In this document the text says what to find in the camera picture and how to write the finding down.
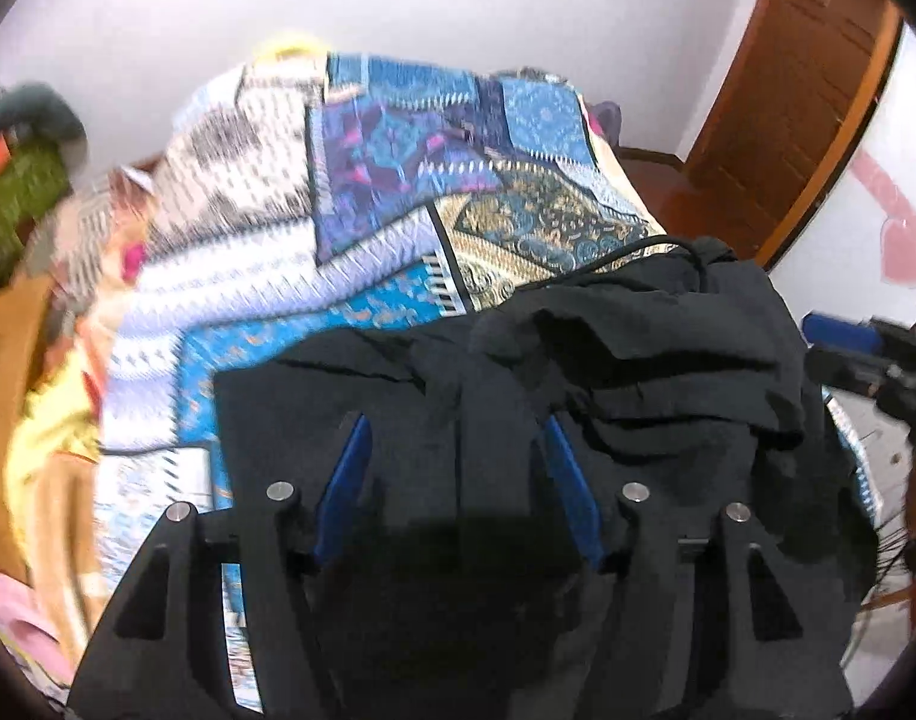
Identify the yellow plastic object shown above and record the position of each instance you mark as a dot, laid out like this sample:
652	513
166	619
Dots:
285	49

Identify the grey plush pillow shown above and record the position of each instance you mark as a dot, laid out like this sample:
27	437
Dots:
45	116

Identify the pink plastic toy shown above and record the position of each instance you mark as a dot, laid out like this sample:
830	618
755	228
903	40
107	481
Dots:
15	615

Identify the striped floral bed sheet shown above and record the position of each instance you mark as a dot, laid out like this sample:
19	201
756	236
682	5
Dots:
75	315

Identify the black hooded zip jacket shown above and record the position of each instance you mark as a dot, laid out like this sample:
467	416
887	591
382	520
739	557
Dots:
653	360

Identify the brown wooden door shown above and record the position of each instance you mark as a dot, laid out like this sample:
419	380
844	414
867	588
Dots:
787	90

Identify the green patterned bag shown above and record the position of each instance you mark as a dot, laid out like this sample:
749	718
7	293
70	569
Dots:
19	202

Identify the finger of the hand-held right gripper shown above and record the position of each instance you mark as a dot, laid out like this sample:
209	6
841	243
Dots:
840	330
847	371

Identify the grey backpack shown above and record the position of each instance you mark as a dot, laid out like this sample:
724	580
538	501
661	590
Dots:
606	120

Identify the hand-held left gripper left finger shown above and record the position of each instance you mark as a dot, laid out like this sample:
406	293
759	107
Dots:
345	480

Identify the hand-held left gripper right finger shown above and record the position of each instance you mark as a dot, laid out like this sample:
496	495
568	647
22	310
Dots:
574	491

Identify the wooden folding table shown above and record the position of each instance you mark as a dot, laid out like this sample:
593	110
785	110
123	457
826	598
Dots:
8	360

